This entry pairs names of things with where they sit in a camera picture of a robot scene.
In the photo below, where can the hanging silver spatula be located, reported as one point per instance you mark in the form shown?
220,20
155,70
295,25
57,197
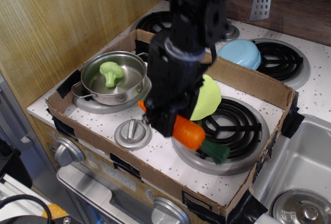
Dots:
260,10

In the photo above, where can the silver stove knob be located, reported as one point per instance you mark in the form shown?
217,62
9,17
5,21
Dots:
133,135
232,32

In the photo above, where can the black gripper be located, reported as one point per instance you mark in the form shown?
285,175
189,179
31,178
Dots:
176,74

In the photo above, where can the stainless steel pot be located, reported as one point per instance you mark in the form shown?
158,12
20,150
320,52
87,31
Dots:
132,86

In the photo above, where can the silver oven door handle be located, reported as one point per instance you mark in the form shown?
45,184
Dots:
100,197

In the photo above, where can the orange object bottom left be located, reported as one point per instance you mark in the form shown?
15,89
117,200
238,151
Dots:
56,211

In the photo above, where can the light green plastic plate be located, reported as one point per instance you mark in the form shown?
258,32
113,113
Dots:
209,99

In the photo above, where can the back left black burner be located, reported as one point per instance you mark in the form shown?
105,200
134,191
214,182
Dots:
155,22

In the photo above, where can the back silver stove knob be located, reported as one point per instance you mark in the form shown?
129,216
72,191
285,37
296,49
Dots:
232,32

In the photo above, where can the green toy broccoli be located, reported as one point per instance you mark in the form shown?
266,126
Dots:
111,71

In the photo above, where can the orange toy carrot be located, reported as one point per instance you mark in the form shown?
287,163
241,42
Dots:
193,137

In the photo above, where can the silver sink drain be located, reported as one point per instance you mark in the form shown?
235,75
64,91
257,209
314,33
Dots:
300,206

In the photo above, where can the left silver oven knob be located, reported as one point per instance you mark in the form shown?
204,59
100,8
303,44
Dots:
67,152

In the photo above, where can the stainless steel sink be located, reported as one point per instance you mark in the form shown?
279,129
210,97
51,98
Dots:
299,162

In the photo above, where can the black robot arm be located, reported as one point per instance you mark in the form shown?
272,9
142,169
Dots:
206,18

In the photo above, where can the light blue plastic bowl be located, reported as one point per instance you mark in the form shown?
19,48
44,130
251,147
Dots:
242,52

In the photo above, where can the front silver stove knob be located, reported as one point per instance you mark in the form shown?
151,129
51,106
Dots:
133,135

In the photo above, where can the back right black burner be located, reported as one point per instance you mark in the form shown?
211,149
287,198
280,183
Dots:
283,62

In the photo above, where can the right silver oven knob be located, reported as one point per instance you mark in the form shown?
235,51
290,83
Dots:
165,211

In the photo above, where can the front right black burner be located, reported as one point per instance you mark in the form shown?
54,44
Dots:
235,126

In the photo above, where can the silver oven knob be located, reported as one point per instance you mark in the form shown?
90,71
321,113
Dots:
67,152
165,211

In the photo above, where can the black burner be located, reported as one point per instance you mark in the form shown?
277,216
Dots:
235,126
155,22
283,62

